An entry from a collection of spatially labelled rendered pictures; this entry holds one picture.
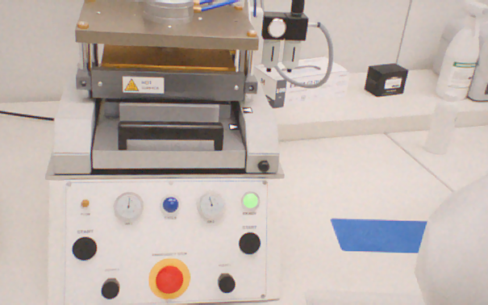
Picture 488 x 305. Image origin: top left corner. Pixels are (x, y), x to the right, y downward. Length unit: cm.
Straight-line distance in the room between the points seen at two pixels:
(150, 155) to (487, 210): 59
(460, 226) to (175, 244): 60
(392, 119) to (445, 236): 118
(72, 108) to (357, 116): 78
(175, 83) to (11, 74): 72
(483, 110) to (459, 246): 134
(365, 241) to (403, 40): 88
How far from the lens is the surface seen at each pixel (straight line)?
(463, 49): 165
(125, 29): 91
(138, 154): 86
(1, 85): 157
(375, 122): 150
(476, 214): 35
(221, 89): 92
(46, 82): 157
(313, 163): 132
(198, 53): 98
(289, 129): 139
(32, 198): 117
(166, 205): 87
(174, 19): 95
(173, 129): 84
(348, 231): 112
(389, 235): 114
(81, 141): 87
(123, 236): 89
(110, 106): 95
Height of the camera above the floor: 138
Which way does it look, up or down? 28 degrees down
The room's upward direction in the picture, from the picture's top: 5 degrees clockwise
